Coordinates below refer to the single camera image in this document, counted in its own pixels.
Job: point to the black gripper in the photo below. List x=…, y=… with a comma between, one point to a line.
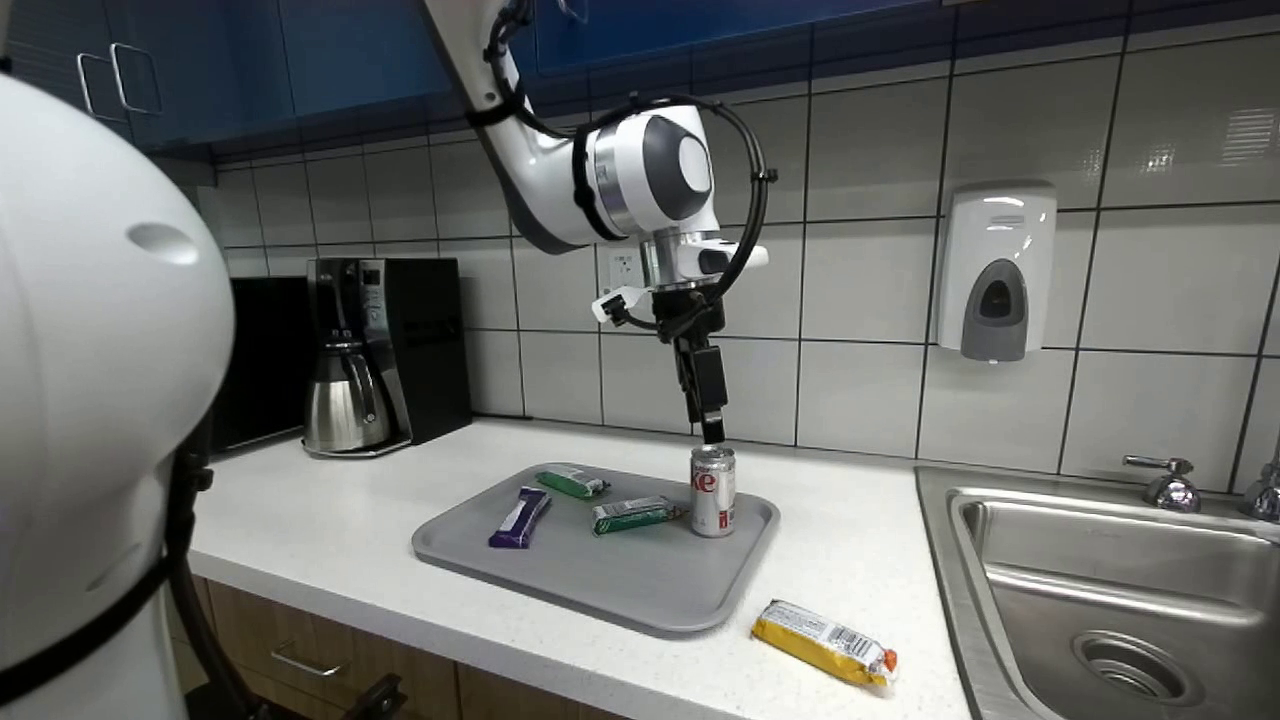
x=689, y=327

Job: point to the purple chocolate bar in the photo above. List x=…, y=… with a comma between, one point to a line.
x=521, y=520

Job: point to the yellow chocolate bar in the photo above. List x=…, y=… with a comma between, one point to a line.
x=824, y=644

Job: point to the grey plastic tray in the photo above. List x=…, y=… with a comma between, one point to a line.
x=615, y=574

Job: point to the red and white soda can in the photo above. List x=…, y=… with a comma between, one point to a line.
x=712, y=493

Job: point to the black coffee maker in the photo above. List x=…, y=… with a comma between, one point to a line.
x=425, y=332

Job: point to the steel coffee carafe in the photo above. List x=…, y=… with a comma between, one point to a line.
x=346, y=400

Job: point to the blue upper cabinet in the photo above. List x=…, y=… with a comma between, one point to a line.
x=935, y=40

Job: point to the black tripod piece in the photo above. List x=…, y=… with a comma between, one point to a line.
x=379, y=699

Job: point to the black microwave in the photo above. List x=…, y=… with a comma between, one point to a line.
x=265, y=363

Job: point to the stainless steel sink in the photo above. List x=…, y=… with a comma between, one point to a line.
x=1134, y=603

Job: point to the chrome faucet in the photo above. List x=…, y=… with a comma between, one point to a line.
x=1173, y=484

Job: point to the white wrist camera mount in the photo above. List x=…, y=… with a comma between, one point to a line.
x=745, y=257

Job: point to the white wall soap dispenser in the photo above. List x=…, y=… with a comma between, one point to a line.
x=993, y=265

